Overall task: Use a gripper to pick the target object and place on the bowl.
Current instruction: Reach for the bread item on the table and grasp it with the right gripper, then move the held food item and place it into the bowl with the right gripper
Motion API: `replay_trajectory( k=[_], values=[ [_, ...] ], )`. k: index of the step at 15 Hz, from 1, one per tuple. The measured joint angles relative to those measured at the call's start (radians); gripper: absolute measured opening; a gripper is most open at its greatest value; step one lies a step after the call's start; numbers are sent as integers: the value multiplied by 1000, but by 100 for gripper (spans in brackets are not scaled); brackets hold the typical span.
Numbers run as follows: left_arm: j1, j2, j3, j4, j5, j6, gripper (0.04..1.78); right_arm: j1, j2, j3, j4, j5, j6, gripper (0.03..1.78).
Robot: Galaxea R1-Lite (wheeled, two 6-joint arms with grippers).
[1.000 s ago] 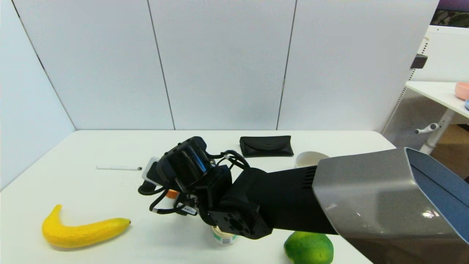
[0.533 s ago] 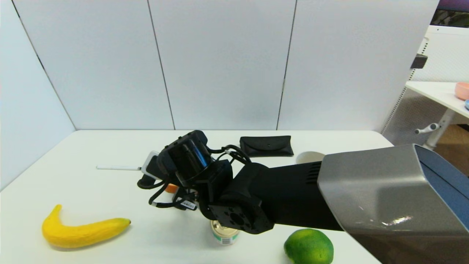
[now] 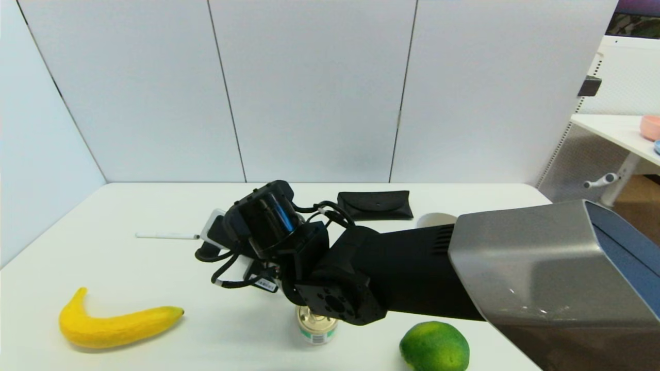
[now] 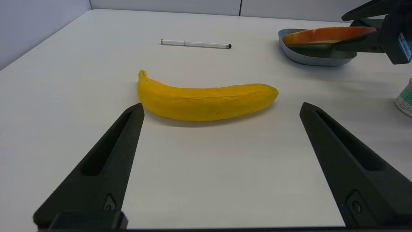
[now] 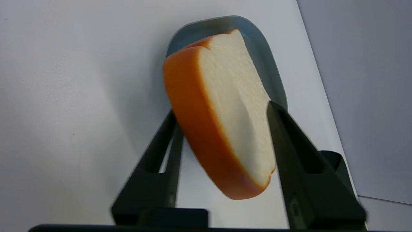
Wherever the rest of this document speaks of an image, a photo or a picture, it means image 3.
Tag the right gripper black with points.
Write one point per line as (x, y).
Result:
(262, 281)

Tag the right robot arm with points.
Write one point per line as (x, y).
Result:
(412, 268)

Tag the beige round bowl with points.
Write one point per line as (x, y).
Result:
(433, 220)

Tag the pink bowl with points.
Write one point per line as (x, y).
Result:
(652, 127)

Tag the tin can with pull tab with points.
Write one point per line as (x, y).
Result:
(317, 335)

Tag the white pen with black cap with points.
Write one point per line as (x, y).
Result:
(165, 236)

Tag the black glasses pouch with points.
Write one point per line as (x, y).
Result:
(381, 206)

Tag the yellow banana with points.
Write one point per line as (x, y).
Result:
(111, 330)

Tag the green lime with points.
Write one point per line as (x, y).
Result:
(434, 348)

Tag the black clamp on panel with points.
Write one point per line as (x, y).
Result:
(589, 86)

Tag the white side table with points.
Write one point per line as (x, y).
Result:
(613, 130)

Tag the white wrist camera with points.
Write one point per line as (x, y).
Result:
(212, 229)

